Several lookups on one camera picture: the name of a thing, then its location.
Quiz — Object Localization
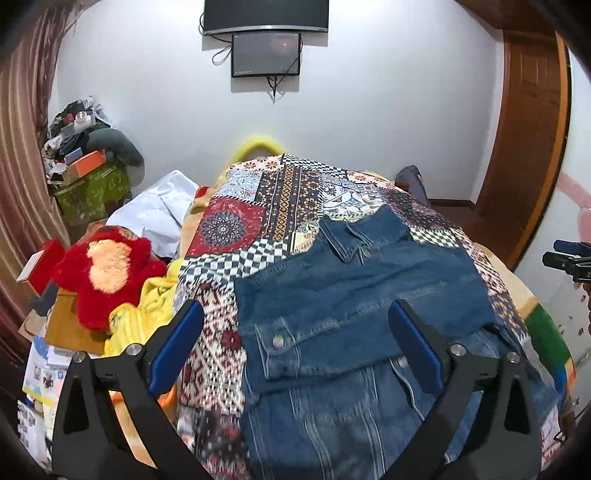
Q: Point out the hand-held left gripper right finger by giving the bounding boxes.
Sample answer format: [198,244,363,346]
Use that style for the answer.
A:
[388,299,542,480]

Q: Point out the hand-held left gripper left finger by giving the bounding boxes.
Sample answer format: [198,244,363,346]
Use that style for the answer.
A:
[52,299,213,480]

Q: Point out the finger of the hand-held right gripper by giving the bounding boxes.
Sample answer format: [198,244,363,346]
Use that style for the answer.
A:
[553,239,591,254]
[542,251,591,282]

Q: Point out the blue denim jacket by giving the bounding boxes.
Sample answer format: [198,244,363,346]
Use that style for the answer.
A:
[233,203,561,480]

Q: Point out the yellow fleece blanket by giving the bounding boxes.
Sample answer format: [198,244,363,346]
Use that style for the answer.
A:
[104,258,185,358]

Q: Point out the orange cartoon bed sheet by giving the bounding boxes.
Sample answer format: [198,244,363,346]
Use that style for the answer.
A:
[480,240,578,416]

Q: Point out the red plush toy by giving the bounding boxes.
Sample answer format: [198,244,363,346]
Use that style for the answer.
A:
[51,226,167,330]

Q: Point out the brown cardboard folder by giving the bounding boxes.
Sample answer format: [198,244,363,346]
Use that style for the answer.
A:
[45,291,112,356]

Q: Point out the brown wooden door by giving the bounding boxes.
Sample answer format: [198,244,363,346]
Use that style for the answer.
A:
[475,28,571,273]

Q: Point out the patchwork printed blanket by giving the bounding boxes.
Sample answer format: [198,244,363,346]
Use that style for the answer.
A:
[175,152,578,480]

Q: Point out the white pillow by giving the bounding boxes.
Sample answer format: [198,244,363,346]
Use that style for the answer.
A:
[106,169,201,259]

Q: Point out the dark grey box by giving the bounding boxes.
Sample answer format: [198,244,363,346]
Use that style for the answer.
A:
[28,281,61,317]

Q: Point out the pile of papers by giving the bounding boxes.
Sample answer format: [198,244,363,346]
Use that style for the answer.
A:
[16,337,70,467]

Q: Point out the red and white box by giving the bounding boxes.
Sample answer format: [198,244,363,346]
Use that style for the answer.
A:
[17,239,65,294]

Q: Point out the grey bag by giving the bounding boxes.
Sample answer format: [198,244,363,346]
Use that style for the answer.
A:
[394,165,432,208]

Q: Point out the green cloth covered cabinet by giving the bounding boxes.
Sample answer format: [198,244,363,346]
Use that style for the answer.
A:
[53,161,130,227]

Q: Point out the orange box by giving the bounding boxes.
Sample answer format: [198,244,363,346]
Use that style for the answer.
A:
[62,150,107,181]

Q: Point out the yellow headboard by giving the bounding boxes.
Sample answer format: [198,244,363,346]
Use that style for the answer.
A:
[224,134,284,169]

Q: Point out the wooden wardrobe cabinet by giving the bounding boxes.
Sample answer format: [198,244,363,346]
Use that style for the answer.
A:
[455,0,555,31]

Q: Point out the pile of household clutter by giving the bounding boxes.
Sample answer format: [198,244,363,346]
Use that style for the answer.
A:
[41,95,116,185]

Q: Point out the striped brown curtain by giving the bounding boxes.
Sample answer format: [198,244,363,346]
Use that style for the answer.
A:
[0,4,79,352]

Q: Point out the black television cable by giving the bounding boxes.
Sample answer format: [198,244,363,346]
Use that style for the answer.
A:
[199,14,234,65]

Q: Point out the small black wall monitor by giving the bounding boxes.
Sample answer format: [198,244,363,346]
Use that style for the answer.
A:
[231,32,302,78]

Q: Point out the black wall television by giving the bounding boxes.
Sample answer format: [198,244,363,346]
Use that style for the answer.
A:
[203,0,329,37]

